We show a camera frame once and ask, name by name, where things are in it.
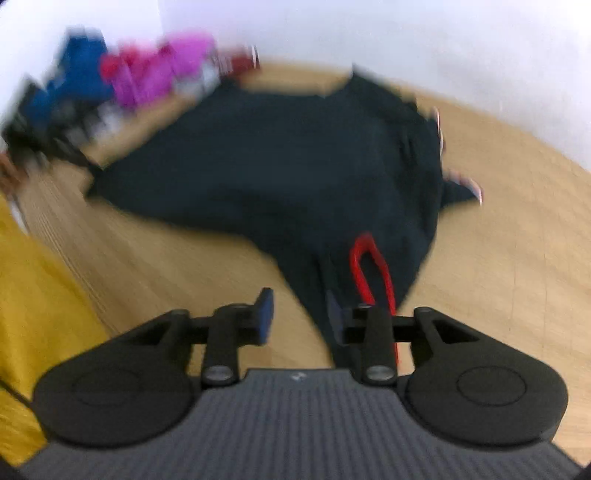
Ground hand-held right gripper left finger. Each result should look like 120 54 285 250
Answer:
115 288 274 387

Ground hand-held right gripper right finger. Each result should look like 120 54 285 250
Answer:
327 292 481 387

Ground dark navy sweatshirt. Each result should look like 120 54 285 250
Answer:
85 69 483 370

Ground pile of colourful clothes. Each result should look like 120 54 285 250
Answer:
23 32 116 123

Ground yellow cloth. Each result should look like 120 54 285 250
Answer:
0 194 110 467

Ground maroon cloth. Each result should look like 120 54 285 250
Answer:
217 46 262 77

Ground grey plaid cloth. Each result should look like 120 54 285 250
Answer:
60 99 123 148

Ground red cloth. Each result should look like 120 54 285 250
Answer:
99 48 139 81

